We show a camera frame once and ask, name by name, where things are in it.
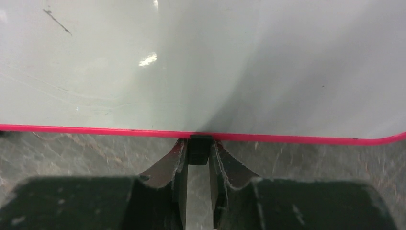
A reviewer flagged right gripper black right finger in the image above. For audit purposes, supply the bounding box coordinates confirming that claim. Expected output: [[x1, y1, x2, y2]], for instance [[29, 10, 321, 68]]
[[209, 141, 266, 230]]

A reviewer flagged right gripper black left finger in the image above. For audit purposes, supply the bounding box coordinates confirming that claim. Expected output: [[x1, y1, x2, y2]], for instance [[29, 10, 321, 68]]
[[122, 139, 188, 230]]

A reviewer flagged white board with pink rim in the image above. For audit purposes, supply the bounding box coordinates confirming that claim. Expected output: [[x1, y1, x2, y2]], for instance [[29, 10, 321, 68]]
[[0, 0, 406, 145]]

